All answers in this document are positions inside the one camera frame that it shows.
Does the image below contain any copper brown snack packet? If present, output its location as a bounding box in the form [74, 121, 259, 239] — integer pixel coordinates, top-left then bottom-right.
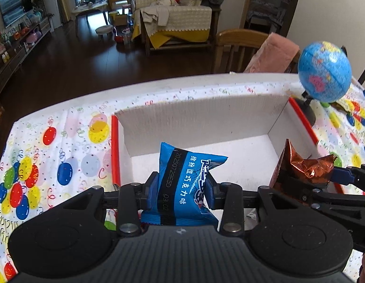
[269, 139, 337, 190]

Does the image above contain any blue snack packet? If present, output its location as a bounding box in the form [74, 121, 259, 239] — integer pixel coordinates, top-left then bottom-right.
[140, 142, 227, 227]

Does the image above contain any red cardboard box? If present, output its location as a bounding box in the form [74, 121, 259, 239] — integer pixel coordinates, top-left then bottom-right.
[110, 92, 346, 231]

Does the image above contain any opened wrapper near globe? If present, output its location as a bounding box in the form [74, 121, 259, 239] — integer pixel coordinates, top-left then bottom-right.
[330, 99, 365, 127]

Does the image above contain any balloon print tablecloth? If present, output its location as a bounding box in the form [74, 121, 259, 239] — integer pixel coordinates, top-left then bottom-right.
[0, 74, 365, 282]

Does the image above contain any blue desk globe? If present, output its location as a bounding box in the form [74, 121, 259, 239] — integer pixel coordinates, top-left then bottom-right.
[296, 41, 352, 126]

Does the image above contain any pink cloth on chair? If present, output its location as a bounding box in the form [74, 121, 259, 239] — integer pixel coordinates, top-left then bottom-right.
[244, 33, 299, 73]

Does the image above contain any wooden chair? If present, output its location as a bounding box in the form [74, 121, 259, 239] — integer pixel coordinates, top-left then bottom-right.
[211, 29, 269, 74]

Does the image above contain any small round stool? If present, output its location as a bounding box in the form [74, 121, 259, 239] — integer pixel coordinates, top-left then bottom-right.
[95, 24, 113, 40]

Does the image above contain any low tv cabinet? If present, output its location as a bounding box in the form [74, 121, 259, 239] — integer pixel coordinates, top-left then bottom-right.
[0, 17, 52, 94]

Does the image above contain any sofa with cream cover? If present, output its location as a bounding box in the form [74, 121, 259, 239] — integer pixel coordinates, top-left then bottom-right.
[131, 0, 224, 54]

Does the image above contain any wall television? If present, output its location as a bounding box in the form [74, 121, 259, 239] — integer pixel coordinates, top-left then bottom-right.
[0, 0, 33, 28]

